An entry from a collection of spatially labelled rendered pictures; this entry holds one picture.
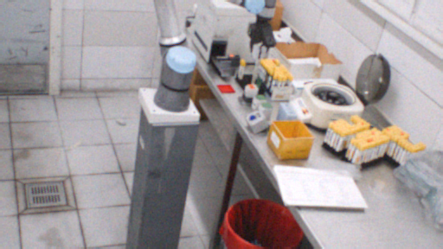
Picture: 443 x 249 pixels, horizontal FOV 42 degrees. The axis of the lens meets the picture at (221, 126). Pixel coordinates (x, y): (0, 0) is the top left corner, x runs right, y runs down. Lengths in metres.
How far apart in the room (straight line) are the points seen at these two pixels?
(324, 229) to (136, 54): 2.60
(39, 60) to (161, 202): 1.84
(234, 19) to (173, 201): 0.92
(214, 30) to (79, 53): 1.57
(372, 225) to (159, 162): 0.91
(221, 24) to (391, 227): 1.28
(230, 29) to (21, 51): 1.70
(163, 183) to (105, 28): 1.85
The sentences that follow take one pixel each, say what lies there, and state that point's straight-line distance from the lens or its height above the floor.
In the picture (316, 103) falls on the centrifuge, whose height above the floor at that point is 0.99.
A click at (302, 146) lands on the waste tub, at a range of 2.26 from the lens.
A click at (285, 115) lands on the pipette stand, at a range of 2.39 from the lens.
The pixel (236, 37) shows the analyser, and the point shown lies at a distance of 2.88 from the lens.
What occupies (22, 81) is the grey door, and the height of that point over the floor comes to 0.11.
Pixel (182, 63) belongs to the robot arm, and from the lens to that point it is 2.27.
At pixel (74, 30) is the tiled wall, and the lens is 4.11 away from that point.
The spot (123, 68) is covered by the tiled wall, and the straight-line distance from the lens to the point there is 4.30.
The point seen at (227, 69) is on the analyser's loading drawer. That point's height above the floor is 0.93.
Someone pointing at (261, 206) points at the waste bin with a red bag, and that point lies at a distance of 2.77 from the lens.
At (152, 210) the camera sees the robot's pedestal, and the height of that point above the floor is 0.43.
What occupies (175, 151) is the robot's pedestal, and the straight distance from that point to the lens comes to 2.43.
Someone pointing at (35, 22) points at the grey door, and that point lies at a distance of 4.00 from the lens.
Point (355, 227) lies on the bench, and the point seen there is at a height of 0.87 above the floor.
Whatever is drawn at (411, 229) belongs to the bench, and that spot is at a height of 0.88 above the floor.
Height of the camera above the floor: 2.09
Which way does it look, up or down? 31 degrees down
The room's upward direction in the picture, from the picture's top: 11 degrees clockwise
